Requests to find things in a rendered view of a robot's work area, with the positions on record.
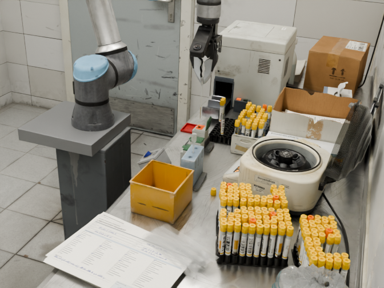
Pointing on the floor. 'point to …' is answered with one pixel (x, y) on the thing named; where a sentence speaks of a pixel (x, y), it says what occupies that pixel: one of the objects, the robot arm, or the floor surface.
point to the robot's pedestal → (92, 181)
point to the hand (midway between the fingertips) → (202, 80)
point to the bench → (207, 277)
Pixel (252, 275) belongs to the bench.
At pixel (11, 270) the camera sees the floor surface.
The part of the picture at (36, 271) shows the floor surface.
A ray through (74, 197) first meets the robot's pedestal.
